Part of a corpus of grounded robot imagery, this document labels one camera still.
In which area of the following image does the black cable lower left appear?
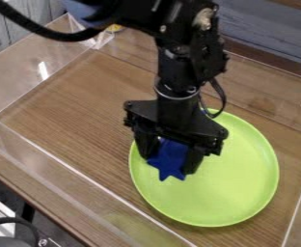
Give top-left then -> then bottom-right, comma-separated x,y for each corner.
0,217 -> 41,247

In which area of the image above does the clear acrylic enclosure wall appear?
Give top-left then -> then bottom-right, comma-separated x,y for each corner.
0,30 -> 301,247

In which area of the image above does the yellow labelled tin can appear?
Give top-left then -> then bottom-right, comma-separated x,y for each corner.
105,24 -> 125,33

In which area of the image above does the clear acrylic corner bracket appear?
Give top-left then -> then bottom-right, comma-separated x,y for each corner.
67,11 -> 116,50

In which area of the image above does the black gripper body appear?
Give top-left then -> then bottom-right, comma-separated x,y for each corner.
124,91 -> 228,155

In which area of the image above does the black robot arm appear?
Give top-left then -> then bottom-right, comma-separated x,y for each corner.
0,0 -> 230,179

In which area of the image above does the green round plate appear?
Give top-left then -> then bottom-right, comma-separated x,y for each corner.
129,112 -> 280,228

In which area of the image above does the blue star-shaped block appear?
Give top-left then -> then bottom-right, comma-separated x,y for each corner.
147,138 -> 190,181

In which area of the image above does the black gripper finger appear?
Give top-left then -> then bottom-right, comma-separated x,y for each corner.
133,125 -> 160,159
183,146 -> 211,175

